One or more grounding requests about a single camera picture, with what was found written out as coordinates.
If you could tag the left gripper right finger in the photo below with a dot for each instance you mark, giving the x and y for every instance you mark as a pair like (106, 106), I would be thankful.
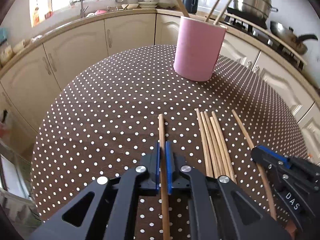
(218, 208)

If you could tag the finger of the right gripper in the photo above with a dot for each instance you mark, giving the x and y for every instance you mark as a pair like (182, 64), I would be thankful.
(272, 172)
(275, 152)

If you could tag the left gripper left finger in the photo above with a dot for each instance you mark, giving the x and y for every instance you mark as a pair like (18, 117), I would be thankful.
(106, 208)

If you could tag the wooden chopstick four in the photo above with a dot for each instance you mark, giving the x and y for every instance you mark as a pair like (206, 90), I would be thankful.
(216, 170)

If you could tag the wooden chopstick five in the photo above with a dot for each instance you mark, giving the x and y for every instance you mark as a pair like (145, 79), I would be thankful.
(212, 134)

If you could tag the wooden chopstick three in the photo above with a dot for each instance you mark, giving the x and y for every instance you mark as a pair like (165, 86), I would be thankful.
(207, 160)

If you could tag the wooden chopstick seven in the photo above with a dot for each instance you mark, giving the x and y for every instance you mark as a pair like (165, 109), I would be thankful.
(225, 149)

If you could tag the wooden chopstick six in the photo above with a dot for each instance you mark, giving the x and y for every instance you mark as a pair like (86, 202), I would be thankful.
(221, 158)

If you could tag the wooden chopstick nine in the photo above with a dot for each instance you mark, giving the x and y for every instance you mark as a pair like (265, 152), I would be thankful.
(222, 12)

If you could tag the wooden chopstick one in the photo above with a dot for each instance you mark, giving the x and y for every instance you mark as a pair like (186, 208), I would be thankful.
(182, 8)

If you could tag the chrome kitchen faucet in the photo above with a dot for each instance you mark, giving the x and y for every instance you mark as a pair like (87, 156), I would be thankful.
(82, 7)

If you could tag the right human hand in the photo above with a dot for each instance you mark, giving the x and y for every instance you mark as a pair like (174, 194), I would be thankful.
(290, 227)

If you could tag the brown polka dot tablecloth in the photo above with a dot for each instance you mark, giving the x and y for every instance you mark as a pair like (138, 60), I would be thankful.
(106, 119)

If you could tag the black gas stove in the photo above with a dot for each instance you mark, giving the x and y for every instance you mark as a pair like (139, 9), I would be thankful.
(257, 28)

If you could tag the pink cylindrical utensil holder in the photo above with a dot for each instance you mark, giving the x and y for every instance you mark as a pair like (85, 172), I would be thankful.
(198, 48)

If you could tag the cream lower cabinets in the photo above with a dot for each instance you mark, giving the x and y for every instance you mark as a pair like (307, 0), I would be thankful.
(35, 75)

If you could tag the stainless steel steamer pot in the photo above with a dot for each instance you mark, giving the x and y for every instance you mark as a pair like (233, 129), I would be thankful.
(259, 9)

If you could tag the dark blue electric kettle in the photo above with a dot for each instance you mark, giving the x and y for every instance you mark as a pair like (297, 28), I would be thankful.
(191, 5)

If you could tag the pink item in sink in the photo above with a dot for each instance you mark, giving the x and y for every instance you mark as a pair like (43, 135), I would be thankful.
(98, 12)

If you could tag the stacked white dishes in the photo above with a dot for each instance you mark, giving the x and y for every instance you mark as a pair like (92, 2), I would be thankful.
(150, 4)

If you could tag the steel wok black handle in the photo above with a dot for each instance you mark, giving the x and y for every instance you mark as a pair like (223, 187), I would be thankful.
(287, 35)

